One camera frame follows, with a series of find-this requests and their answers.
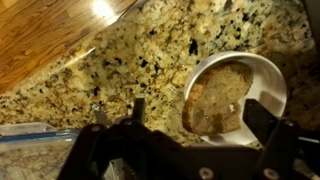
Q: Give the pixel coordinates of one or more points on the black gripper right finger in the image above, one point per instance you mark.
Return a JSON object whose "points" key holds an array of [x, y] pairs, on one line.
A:
{"points": [[263, 123]]}

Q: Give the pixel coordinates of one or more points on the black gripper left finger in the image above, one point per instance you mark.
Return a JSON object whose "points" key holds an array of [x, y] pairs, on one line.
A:
{"points": [[139, 111]]}

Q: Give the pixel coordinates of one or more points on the brown bread slice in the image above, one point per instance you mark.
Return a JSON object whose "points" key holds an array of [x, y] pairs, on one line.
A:
{"points": [[216, 100]]}

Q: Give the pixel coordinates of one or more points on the white ceramic bowl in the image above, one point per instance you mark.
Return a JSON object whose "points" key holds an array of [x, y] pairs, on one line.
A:
{"points": [[270, 83]]}

